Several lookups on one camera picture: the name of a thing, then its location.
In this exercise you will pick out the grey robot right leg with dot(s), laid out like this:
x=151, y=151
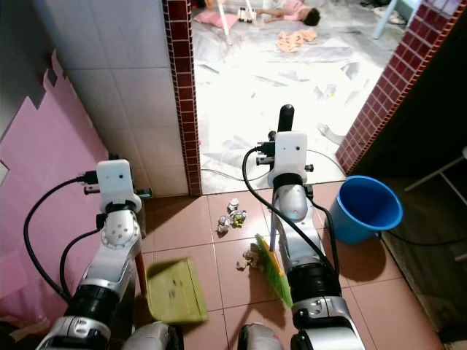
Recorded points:
x=265, y=337

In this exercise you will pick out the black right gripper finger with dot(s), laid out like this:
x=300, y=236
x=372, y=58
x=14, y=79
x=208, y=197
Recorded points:
x=285, y=118

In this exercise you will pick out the grey robot left leg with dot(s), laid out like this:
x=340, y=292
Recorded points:
x=162, y=337

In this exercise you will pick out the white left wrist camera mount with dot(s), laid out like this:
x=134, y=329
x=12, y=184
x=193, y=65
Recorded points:
x=114, y=184

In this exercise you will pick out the white metal frame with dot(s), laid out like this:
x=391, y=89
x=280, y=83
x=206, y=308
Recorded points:
x=438, y=169

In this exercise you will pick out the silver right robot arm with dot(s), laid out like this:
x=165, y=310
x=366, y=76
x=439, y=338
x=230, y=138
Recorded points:
x=310, y=284

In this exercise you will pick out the crumpled yellow-green wrapper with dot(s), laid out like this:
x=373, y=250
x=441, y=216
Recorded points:
x=238, y=218

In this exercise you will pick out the grey steel cabinet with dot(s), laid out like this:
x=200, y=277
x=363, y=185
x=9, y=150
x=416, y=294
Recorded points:
x=18, y=51

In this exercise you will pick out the child in pink clothes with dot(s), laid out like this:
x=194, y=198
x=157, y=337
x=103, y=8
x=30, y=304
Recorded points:
x=292, y=10

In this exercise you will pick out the crumpled beige paper pile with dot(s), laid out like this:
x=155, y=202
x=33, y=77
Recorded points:
x=249, y=257

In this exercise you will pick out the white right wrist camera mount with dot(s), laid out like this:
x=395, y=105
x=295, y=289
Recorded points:
x=290, y=154

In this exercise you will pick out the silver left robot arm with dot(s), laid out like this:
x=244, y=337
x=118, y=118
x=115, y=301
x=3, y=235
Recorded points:
x=109, y=251

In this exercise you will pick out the peach crumpled cloth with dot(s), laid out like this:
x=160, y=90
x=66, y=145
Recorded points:
x=295, y=41

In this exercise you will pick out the grey robot leg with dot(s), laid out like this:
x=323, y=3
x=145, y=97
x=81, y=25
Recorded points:
x=265, y=337
x=162, y=337

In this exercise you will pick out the crumpled white paper wad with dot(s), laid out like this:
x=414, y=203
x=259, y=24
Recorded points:
x=233, y=204
x=223, y=224

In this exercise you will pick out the blue plastic bucket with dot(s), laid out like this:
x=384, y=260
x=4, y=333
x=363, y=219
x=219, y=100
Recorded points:
x=365, y=208

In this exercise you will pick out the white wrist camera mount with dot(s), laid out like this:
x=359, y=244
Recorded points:
x=290, y=154
x=114, y=184

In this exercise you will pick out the light blue plastic chair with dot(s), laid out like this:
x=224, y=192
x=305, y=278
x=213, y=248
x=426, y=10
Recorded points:
x=387, y=18

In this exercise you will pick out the pink jagged-edge board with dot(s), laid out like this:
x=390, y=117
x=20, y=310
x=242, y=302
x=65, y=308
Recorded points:
x=44, y=182

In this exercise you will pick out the pink pillow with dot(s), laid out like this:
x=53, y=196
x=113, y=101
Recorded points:
x=215, y=20

